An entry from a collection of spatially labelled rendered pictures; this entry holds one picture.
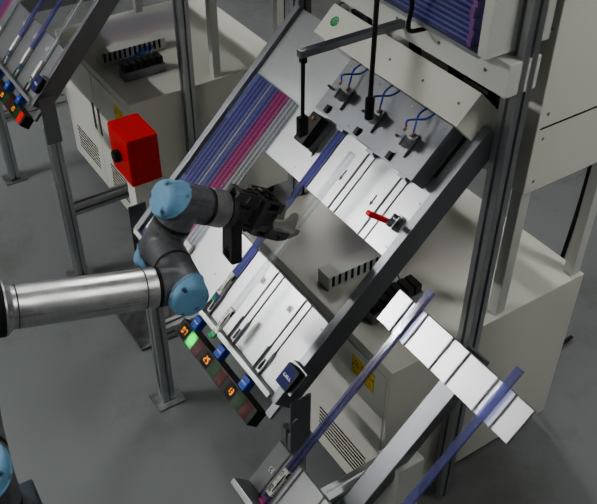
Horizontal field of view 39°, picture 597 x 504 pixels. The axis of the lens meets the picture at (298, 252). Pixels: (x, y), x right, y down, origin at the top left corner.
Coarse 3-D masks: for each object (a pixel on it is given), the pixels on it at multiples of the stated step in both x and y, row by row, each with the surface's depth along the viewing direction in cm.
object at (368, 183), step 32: (288, 32) 211; (288, 64) 208; (320, 64) 201; (288, 96) 204; (320, 96) 198; (288, 128) 201; (288, 160) 198; (352, 160) 186; (352, 192) 184; (384, 192) 178; (416, 192) 174; (352, 224) 181; (384, 224) 176
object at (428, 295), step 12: (420, 300) 151; (420, 312) 152; (408, 324) 152; (396, 336) 152; (384, 348) 153; (372, 360) 153; (372, 372) 154; (360, 384) 154; (348, 396) 154; (336, 408) 155; (324, 420) 155; (324, 432) 156; (312, 444) 156; (300, 456) 156; (288, 468) 157
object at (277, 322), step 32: (192, 256) 207; (224, 256) 200; (256, 256) 194; (256, 288) 191; (288, 288) 186; (256, 320) 189; (288, 320) 183; (320, 320) 178; (256, 352) 186; (288, 352) 181
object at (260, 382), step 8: (136, 232) 219; (200, 312) 196; (208, 312) 198; (208, 320) 194; (224, 336) 190; (224, 344) 189; (232, 344) 189; (232, 352) 187; (240, 352) 188; (240, 360) 185; (248, 368) 183; (256, 376) 181; (256, 384) 180; (264, 384) 180; (264, 392) 178; (272, 392) 179
